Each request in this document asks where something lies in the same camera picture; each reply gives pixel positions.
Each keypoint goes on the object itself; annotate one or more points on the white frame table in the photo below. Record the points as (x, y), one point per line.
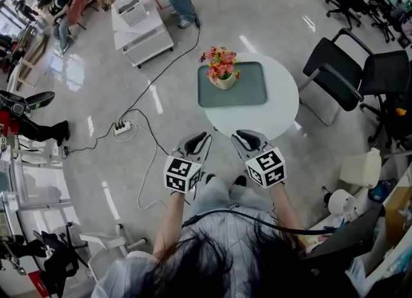
(42, 181)

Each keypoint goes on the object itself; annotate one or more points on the white mesh chair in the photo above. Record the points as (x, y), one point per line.
(103, 242)

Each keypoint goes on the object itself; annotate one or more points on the person's left forearm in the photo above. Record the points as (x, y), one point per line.
(170, 219)

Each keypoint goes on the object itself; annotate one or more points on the flower pot with pink flowers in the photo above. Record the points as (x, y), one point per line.
(225, 82)

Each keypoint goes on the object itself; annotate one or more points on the person's right forearm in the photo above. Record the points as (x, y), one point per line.
(283, 206)

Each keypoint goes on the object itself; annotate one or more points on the grey folded cloth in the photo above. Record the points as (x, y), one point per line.
(128, 6)

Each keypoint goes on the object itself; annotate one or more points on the person's right black shoe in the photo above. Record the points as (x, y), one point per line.
(240, 181)

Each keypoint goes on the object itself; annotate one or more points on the wooden low rack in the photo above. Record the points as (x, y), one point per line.
(30, 61)

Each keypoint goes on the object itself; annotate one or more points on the cream plastic canister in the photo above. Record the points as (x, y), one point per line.
(360, 168)

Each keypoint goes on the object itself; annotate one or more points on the white power strip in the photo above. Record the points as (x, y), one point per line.
(123, 128)

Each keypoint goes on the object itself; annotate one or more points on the brown cardboard box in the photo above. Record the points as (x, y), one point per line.
(399, 210)

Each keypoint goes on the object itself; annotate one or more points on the blue and black pouch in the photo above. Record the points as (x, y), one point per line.
(383, 190)

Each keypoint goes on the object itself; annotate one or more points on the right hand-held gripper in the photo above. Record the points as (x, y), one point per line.
(267, 168)

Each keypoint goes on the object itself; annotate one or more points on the round white side table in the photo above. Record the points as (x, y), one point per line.
(280, 97)

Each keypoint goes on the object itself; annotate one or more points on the black chair with chrome frame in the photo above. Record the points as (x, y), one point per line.
(331, 65)

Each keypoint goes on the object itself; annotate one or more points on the black laptop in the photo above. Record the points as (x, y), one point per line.
(347, 235)

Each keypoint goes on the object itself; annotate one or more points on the person in grey shirt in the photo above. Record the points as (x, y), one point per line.
(225, 226)

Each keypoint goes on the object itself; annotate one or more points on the white desk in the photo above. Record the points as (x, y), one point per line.
(376, 251)

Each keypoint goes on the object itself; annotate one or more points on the white low cabinet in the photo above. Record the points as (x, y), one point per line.
(145, 36)

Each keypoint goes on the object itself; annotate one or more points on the grey-green rectangular tray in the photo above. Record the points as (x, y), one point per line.
(244, 90)

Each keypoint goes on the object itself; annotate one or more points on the white perforated basket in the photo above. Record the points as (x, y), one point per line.
(133, 15)

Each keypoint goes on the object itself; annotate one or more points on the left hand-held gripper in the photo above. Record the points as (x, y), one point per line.
(181, 174)

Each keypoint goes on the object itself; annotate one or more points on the white tape roll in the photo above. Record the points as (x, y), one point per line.
(341, 201)

